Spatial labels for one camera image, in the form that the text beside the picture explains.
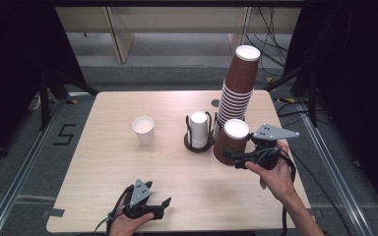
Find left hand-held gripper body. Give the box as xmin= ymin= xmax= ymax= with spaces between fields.
xmin=123 ymin=178 xmax=164 ymax=220

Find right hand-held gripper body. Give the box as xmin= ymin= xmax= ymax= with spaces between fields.
xmin=232 ymin=123 xmax=301 ymax=171

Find single brown paper cup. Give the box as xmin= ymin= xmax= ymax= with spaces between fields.
xmin=212 ymin=118 xmax=251 ymax=166

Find black double cup holder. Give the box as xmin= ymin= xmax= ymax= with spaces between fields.
xmin=183 ymin=111 xmax=246 ymax=153

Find single white paper cup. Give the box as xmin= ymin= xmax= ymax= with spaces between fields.
xmin=131 ymin=115 xmax=156 ymax=147

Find stack of brown paper cups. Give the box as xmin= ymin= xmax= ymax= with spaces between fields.
xmin=212 ymin=44 xmax=262 ymax=143

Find person's left hand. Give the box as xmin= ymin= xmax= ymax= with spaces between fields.
xmin=108 ymin=196 xmax=156 ymax=236

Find person's right hand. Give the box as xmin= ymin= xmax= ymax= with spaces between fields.
xmin=244 ymin=141 xmax=300 ymax=206

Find black metal stand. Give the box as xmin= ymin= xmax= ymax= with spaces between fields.
xmin=265 ymin=61 xmax=320 ymax=128

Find dark curtain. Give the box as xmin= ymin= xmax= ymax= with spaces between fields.
xmin=283 ymin=0 xmax=378 ymax=217
xmin=0 ymin=0 xmax=87 ymax=175

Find black tripod stand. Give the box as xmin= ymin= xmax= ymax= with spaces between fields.
xmin=38 ymin=69 xmax=98 ymax=132

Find beige wooden furniture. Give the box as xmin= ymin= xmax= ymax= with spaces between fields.
xmin=55 ymin=6 xmax=301 ymax=65

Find left hand-held gripper cable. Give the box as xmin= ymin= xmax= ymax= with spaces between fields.
xmin=93 ymin=184 xmax=136 ymax=236

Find hand-held gripper cable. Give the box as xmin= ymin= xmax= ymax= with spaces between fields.
xmin=275 ymin=148 xmax=298 ymax=236
xmin=93 ymin=184 xmax=136 ymax=236

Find right hand-held gripper cable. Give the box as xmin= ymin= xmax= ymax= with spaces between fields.
xmin=275 ymin=148 xmax=298 ymax=236

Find black floor cable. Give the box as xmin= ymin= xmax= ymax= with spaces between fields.
xmin=276 ymin=100 xmax=353 ymax=236

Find aluminium floor rail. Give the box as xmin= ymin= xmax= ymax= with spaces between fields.
xmin=295 ymin=103 xmax=377 ymax=236
xmin=0 ymin=97 xmax=67 ymax=236

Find bundle of black hanging cables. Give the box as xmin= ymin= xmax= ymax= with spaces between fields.
xmin=245 ymin=6 xmax=290 ymax=77

